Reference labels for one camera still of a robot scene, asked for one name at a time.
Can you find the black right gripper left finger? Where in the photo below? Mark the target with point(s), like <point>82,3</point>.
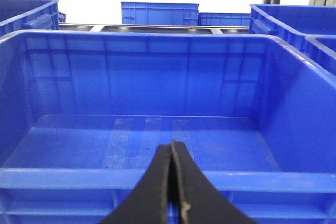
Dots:
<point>148,202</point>

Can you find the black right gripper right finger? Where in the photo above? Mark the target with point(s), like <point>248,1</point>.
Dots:
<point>194,196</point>

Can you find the blue right plastic bin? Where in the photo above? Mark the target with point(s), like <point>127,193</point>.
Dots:
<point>82,115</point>

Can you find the blue distant low crate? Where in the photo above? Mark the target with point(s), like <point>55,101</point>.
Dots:
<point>224,19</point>

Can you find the blue far right bin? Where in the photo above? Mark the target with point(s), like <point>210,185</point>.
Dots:
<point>321,49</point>

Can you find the blue right rear bin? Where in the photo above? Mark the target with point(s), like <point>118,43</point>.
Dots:
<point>292,23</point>

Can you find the blue far-left rear bin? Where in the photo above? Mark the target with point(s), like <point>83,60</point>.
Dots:
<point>28,14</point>

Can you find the steel rear shelf rail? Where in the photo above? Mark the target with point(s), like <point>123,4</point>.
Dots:
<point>162,29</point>

